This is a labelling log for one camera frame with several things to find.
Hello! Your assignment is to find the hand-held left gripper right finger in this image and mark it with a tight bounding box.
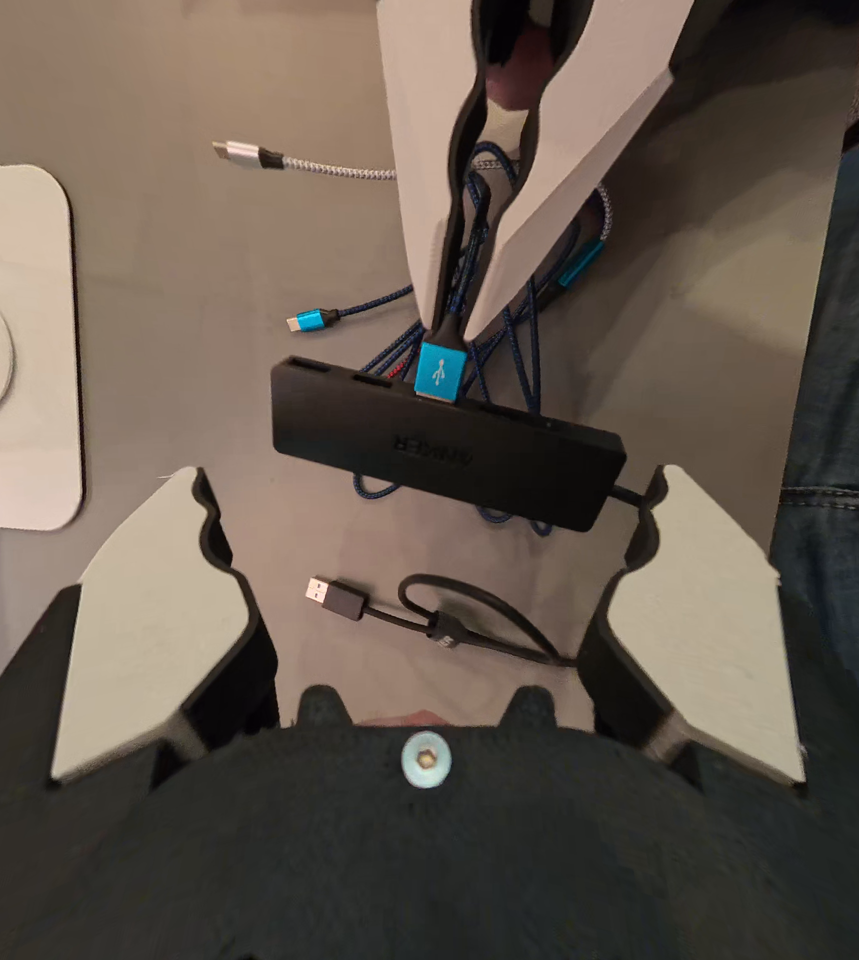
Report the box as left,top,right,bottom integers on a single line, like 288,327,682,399
578,463,807,785

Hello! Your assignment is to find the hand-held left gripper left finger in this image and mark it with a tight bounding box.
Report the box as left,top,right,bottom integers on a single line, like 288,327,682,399
49,465,281,785

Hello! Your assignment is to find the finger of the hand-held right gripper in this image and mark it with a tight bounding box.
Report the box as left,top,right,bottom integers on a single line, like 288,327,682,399
463,0,697,339
375,0,492,335

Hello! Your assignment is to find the black Anker USB hub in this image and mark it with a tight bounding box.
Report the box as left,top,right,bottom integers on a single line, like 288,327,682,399
305,483,652,669

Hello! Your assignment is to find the blue braided usb cable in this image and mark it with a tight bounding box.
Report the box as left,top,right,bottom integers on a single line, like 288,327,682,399
354,142,558,537

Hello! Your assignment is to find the person's right hand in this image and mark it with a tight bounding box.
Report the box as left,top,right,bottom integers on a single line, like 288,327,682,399
485,26,560,110

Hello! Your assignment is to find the person's leg in jeans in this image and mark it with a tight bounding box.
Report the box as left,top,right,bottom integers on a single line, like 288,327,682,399
767,133,859,744

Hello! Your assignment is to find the white document stand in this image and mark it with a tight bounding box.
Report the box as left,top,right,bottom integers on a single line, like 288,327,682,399
0,165,86,532

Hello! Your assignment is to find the white braided cable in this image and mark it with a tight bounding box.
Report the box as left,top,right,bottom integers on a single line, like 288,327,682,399
212,138,617,245

